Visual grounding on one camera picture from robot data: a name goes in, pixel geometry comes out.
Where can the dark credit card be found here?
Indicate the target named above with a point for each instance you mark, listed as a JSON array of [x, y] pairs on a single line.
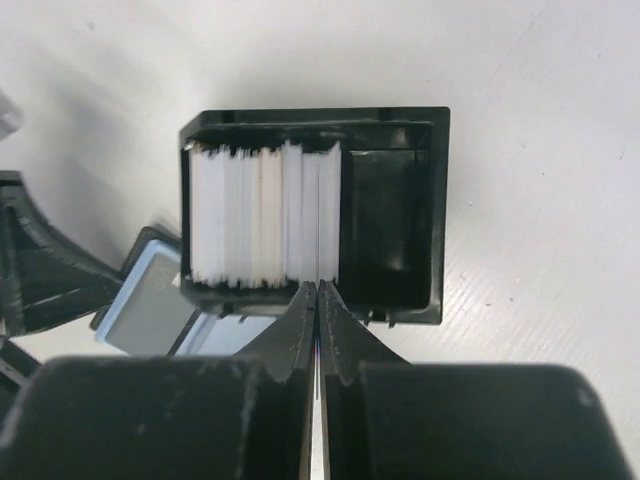
[[153, 315]]

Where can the black leather card holder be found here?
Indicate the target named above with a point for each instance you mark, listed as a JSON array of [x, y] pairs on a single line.
[[204, 334]]

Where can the white cards in tray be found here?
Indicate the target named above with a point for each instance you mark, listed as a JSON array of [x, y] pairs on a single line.
[[263, 217]]

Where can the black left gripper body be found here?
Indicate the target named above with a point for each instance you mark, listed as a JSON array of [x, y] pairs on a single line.
[[46, 280]]

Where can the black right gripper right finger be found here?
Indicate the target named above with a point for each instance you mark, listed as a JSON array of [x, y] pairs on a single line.
[[386, 418]]

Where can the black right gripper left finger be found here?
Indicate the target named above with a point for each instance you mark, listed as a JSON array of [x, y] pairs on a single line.
[[246, 416]]

